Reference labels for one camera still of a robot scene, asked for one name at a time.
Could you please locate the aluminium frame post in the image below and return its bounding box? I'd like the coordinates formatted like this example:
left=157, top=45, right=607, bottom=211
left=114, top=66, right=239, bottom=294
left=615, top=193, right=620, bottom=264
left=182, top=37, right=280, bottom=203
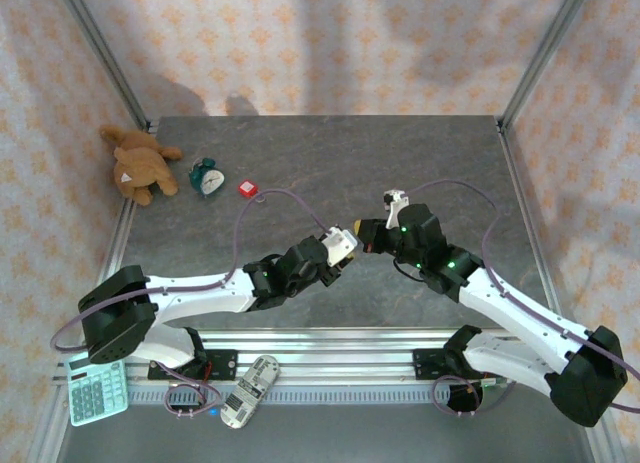
left=497, top=0, right=596, bottom=134
left=55, top=0, right=160, bottom=134
left=27, top=382, right=74, bottom=463
left=589, top=412, right=624, bottom=463

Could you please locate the mint green calculator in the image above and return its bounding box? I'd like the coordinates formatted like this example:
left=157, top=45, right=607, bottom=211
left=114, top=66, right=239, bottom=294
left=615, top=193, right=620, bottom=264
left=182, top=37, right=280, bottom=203
left=64, top=357, right=130, bottom=428

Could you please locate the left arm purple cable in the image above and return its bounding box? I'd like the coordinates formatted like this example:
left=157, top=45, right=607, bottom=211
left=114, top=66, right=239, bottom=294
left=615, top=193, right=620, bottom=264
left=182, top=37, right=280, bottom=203
left=51, top=189, right=331, bottom=419

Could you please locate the aluminium base rail beam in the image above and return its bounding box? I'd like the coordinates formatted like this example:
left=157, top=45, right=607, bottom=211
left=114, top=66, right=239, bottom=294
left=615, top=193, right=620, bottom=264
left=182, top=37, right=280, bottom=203
left=52, top=327, right=600, bottom=388

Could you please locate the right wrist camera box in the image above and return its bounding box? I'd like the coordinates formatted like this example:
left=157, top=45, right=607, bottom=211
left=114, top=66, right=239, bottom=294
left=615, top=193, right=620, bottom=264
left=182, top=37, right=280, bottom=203
left=382, top=188, right=411, bottom=230

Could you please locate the brown teddy bear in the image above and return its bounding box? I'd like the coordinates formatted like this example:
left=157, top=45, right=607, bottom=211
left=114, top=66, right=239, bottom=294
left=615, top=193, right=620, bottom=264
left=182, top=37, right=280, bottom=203
left=98, top=124, right=184, bottom=208

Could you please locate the teal alarm clock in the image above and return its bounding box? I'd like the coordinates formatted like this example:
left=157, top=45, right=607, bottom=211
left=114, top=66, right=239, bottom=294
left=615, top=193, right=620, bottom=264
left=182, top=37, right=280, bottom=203
left=188, top=156, right=225, bottom=199

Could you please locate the white labelled oblong case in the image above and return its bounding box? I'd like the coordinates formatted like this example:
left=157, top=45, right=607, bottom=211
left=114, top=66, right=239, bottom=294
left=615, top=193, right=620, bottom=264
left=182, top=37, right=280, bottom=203
left=219, top=354, right=281, bottom=429

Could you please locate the grey slotted cable duct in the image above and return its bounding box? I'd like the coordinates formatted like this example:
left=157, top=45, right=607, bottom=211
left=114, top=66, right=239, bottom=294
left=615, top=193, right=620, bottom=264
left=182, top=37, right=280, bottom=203
left=127, top=385, right=437, bottom=407

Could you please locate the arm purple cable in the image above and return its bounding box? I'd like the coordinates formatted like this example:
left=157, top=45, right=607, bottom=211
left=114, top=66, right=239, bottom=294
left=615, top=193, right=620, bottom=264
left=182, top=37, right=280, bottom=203
left=51, top=189, right=331, bottom=419
left=407, top=179, right=640, bottom=417

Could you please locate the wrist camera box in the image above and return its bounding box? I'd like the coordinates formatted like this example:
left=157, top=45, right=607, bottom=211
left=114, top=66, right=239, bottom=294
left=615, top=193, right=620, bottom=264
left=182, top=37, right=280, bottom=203
left=382, top=188, right=411, bottom=230
left=319, top=225, right=361, bottom=268

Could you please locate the right wrist black wire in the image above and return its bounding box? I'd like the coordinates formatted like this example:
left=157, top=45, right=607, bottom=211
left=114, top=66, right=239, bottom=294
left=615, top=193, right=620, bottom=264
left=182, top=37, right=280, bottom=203
left=392, top=255, right=426, bottom=284

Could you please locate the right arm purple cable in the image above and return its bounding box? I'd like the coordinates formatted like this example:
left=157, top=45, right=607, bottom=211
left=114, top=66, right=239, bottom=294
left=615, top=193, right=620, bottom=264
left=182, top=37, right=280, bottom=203
left=407, top=179, right=640, bottom=417

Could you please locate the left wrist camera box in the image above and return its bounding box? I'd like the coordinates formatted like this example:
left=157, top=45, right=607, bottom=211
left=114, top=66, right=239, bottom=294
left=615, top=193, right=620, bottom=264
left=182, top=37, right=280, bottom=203
left=319, top=225, right=361, bottom=268

